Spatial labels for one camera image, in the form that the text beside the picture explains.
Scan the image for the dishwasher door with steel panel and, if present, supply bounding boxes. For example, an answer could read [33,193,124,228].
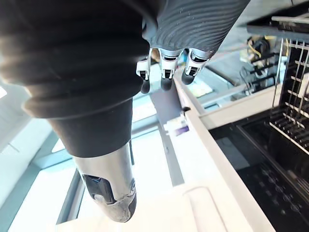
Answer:
[235,154,309,232]

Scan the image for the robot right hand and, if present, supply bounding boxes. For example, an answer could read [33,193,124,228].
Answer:
[0,0,251,223]

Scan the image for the black built-in dishwasher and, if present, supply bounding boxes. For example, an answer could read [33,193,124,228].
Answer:
[209,12,309,232]

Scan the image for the yellow cables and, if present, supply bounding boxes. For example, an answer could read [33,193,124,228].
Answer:
[246,35,264,60]

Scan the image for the wire dish rack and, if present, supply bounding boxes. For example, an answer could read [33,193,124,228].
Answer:
[268,38,309,156]

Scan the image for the black crate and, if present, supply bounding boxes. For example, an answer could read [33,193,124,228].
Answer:
[248,51,279,87]

